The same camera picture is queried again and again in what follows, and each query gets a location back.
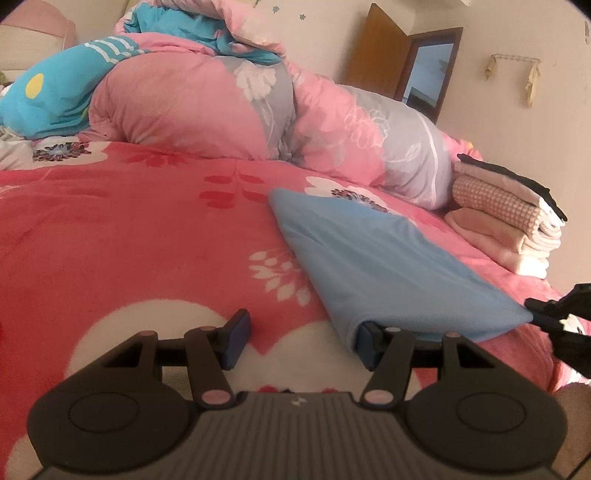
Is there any pink and grey floral quilt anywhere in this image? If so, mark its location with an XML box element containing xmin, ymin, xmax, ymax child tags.
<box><xmin>88</xmin><ymin>0</ymin><xmax>476</xmax><ymax>210</ymax></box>

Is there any teal cloth with yellow dot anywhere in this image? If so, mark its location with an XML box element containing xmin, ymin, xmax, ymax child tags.
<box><xmin>0</xmin><ymin>34</ymin><xmax>148</xmax><ymax>139</ymax></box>

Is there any light blue t-shirt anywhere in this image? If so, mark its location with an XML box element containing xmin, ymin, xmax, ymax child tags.
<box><xmin>268</xmin><ymin>187</ymin><xmax>535</xmax><ymax>356</ymax></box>

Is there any pink and white headboard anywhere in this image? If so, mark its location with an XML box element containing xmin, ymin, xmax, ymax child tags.
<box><xmin>0</xmin><ymin>7</ymin><xmax>77</xmax><ymax>73</ymax></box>

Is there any white cloth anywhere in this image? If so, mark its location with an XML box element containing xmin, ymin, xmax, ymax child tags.
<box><xmin>0</xmin><ymin>137</ymin><xmax>35</xmax><ymax>171</ymax></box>

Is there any wall hook rack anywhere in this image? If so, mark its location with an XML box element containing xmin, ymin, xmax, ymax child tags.
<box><xmin>484</xmin><ymin>54</ymin><xmax>542</xmax><ymax>108</ymax></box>

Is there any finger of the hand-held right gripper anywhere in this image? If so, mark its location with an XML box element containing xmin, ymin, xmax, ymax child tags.
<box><xmin>525</xmin><ymin>298</ymin><xmax>565</xmax><ymax>334</ymax></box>

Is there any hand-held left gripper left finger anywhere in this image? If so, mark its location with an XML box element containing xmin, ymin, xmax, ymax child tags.
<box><xmin>102</xmin><ymin>309</ymin><xmax>252</xmax><ymax>409</ymax></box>

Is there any red floral blanket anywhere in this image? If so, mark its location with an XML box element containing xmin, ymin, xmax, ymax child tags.
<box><xmin>0</xmin><ymin>138</ymin><xmax>591</xmax><ymax>480</ymax></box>

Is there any stack of folded clothes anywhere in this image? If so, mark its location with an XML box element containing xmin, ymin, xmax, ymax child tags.
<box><xmin>455</xmin><ymin>162</ymin><xmax>565</xmax><ymax>241</ymax></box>

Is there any wooden door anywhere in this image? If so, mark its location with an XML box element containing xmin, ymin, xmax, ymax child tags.
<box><xmin>346</xmin><ymin>4</ymin><xmax>411</xmax><ymax>100</ymax></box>

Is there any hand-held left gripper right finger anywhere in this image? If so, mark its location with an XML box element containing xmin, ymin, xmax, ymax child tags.
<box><xmin>355</xmin><ymin>322</ymin><xmax>497</xmax><ymax>409</ymax></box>

